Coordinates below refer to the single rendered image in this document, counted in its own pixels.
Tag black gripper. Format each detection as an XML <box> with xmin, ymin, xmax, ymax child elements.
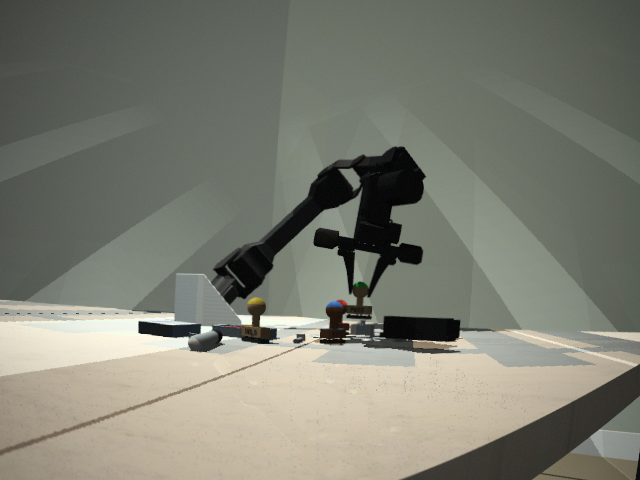
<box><xmin>313</xmin><ymin>203</ymin><xmax>423</xmax><ymax>297</ymax></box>

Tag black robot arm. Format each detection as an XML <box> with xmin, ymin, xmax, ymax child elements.
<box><xmin>211</xmin><ymin>146</ymin><xmax>426</xmax><ymax>305</ymax></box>

